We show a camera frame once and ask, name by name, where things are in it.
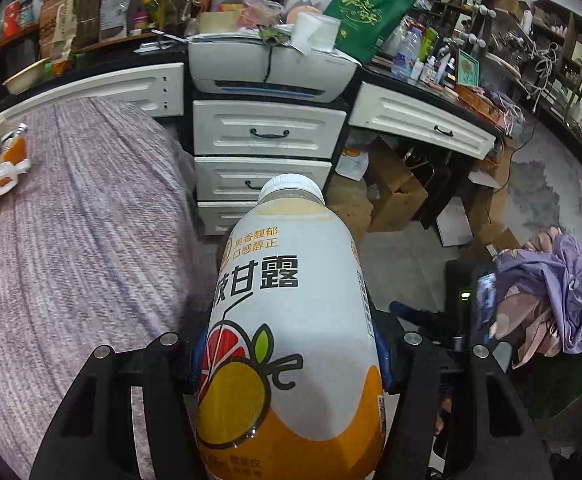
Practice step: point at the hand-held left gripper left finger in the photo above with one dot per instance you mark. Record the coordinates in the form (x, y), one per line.
(171, 375)

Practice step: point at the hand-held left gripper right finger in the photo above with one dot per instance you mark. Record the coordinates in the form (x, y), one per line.
(421, 385)

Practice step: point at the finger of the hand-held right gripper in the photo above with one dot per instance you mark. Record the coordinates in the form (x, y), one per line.
(421, 317)

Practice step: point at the white orange juice bottle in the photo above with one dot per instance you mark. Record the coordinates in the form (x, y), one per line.
(291, 360)

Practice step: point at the pink floral cloth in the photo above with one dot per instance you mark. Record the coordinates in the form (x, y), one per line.
(526, 330)

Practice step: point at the small cardboard box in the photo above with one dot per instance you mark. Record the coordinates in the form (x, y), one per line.
(496, 240)

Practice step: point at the white board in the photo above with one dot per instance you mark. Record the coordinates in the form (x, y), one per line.
(453, 222)

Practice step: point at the purple cloth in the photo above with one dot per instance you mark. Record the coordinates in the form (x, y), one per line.
(561, 285)

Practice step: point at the large cardboard box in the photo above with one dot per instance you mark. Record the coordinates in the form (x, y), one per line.
(396, 190)

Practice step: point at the brown sack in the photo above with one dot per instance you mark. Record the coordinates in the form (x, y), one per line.
(351, 205)

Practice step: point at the purple striped tablecloth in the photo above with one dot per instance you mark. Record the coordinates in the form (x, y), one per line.
(81, 260)

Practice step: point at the white bag orange print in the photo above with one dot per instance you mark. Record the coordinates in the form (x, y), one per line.
(352, 162)

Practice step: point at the ornate wooden box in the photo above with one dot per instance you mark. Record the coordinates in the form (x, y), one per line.
(478, 102)

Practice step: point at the teal framed picture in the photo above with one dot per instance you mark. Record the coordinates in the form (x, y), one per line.
(467, 69)

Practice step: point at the group of cosmetic bottles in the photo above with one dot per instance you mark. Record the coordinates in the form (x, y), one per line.
(433, 60)

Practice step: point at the clear water bottle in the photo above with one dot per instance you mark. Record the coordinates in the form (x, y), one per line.
(405, 55)

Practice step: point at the white toilet paper roll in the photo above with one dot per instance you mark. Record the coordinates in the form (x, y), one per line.
(316, 30)

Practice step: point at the green tote bag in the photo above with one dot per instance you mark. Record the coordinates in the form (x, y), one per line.
(366, 15)

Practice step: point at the white printer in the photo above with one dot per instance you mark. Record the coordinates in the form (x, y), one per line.
(231, 65)

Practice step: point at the cream bowl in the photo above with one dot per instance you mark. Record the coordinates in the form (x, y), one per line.
(26, 77)

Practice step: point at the pink plastic bag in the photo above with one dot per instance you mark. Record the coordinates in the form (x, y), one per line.
(253, 10)

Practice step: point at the printed kraft paper bag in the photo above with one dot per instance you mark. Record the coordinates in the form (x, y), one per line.
(64, 30)

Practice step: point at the wooden shelf rack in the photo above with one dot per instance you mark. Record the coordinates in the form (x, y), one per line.
(91, 20)

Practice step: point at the red canister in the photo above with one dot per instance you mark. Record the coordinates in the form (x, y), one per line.
(12, 19)

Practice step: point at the dark cubby wall shelf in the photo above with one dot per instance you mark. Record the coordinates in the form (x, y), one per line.
(446, 0)

